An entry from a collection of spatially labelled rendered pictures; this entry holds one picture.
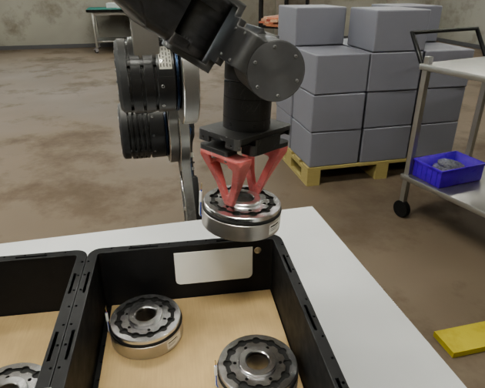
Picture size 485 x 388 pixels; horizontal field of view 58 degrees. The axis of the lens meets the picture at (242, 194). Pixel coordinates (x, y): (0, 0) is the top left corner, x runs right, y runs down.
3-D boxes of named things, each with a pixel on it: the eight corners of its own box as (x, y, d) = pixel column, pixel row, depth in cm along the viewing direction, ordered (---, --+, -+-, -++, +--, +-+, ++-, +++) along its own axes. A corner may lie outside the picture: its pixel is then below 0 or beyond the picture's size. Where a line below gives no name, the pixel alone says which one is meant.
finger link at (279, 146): (284, 197, 58) (291, 129, 54) (249, 214, 53) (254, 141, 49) (245, 182, 62) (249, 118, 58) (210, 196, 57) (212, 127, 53)
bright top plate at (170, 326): (116, 299, 68) (115, 296, 67) (182, 295, 68) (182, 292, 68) (104, 348, 59) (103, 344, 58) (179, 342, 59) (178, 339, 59)
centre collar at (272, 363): (233, 353, 57) (233, 349, 57) (269, 345, 58) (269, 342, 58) (244, 382, 53) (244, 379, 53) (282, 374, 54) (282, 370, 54)
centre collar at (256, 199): (222, 192, 59) (222, 188, 59) (259, 193, 59) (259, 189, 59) (224, 209, 55) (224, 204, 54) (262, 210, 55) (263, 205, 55)
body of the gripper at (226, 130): (291, 138, 55) (297, 78, 52) (237, 156, 48) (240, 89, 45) (252, 126, 59) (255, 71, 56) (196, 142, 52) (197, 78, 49)
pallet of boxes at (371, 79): (393, 138, 402) (413, 3, 352) (449, 171, 331) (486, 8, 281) (272, 148, 377) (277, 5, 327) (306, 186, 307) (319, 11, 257)
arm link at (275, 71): (199, -32, 46) (160, 41, 48) (220, -36, 36) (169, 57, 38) (287, 31, 51) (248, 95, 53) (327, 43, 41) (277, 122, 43)
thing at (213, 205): (203, 187, 61) (204, 182, 61) (274, 189, 62) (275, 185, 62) (203, 222, 52) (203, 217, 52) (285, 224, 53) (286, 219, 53)
